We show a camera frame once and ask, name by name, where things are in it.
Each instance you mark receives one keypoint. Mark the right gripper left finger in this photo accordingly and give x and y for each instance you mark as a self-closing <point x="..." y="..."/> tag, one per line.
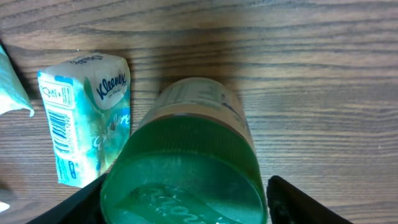
<point x="83" y="207"/>

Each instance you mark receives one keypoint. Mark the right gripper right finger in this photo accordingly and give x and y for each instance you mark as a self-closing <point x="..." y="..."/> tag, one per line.
<point x="289" y="205"/>

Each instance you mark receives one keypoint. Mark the green lid jar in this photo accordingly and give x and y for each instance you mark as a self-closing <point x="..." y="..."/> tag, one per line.
<point x="191" y="160"/>

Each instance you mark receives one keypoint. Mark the small kleenex tissue pack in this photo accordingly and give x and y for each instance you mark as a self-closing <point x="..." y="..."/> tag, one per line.
<point x="88" y="107"/>

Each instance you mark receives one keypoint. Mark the teal tissue pack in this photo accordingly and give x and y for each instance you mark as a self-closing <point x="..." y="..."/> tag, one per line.
<point x="13" y="94"/>

